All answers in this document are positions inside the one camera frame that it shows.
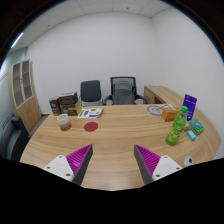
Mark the black leather sofa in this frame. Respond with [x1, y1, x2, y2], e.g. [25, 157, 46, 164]
[0, 115, 32, 163]

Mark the orange box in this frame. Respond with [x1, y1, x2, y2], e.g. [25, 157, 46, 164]
[161, 106, 179, 122]

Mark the white and brown mug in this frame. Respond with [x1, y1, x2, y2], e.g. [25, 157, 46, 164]
[56, 113, 72, 132]

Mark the printed white leaflet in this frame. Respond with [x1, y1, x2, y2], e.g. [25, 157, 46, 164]
[77, 107, 105, 119]

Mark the small blue box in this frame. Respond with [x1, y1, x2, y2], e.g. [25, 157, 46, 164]
[185, 129, 197, 142]

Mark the wooden shelf cabinet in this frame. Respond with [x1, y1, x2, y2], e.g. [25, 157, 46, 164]
[8, 59, 43, 134]

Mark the wooden side desk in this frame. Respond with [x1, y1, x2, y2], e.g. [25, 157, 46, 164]
[143, 85, 178, 105]

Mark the white tape roll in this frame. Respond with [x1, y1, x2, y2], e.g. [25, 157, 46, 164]
[183, 155, 194, 167]

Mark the grey backpack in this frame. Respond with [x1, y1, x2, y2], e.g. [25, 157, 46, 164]
[113, 79, 135, 105]

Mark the purple package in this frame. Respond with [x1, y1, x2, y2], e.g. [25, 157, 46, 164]
[181, 93, 198, 122]

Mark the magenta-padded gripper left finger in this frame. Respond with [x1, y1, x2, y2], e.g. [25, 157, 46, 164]
[43, 143, 94, 186]

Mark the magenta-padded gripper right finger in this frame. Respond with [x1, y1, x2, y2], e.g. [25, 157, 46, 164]
[133, 143, 183, 186]

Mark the small dark upright box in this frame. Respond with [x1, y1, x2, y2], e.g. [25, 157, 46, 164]
[48, 96, 62, 117]

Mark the black mesh office chair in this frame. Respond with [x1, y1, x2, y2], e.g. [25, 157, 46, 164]
[102, 76, 149, 106]

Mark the ceiling light panel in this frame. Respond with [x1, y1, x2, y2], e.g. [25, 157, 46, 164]
[10, 31, 25, 50]

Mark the white sheet with round print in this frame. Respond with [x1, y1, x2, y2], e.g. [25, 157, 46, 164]
[144, 103, 174, 117]

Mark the green packet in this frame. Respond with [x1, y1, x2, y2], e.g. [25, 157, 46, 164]
[187, 118, 205, 136]

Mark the flat round red coaster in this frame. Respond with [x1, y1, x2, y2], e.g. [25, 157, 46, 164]
[83, 121, 100, 133]

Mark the green drink bottle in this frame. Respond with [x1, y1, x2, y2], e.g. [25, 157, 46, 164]
[165, 105, 189, 147]

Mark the black glossy carton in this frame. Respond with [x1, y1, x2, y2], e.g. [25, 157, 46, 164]
[57, 92, 79, 107]

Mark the black padded office chair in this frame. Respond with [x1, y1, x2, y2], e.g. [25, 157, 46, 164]
[79, 79, 103, 108]

